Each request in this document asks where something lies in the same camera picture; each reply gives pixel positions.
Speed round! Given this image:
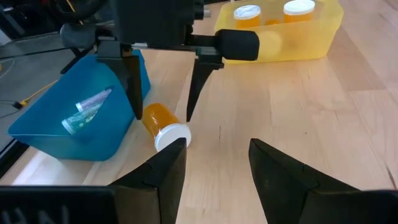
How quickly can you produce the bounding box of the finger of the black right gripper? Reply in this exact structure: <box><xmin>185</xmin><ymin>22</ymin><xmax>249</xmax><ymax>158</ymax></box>
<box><xmin>98</xmin><ymin>51</ymin><xmax>144</xmax><ymax>121</ymax></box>
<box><xmin>185</xmin><ymin>55</ymin><xmax>225</xmax><ymax>123</ymax></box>

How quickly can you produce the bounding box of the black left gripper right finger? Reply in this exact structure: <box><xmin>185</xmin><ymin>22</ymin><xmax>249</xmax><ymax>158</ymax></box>
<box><xmin>248</xmin><ymin>138</ymin><xmax>398</xmax><ymax>224</ymax></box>

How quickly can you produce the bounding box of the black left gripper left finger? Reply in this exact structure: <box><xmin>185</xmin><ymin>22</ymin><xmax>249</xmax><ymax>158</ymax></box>
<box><xmin>108</xmin><ymin>138</ymin><xmax>188</xmax><ymax>224</ymax></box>

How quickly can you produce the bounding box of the blue plastic bin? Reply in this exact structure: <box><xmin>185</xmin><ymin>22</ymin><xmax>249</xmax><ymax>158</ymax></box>
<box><xmin>7</xmin><ymin>49</ymin><xmax>152</xmax><ymax>162</ymax></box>

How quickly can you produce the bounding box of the yellow translucent plastic bin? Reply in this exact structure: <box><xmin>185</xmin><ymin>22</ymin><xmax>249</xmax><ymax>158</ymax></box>
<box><xmin>213</xmin><ymin>0</ymin><xmax>345</xmax><ymax>65</ymax></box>

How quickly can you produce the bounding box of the black metal stand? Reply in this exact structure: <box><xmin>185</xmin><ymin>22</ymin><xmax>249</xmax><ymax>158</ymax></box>
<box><xmin>60</xmin><ymin>46</ymin><xmax>94</xmax><ymax>75</ymax></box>

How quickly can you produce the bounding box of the yellow cable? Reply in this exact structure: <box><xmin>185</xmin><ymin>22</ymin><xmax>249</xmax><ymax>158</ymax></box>
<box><xmin>20</xmin><ymin>0</ymin><xmax>85</xmax><ymax>107</ymax></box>

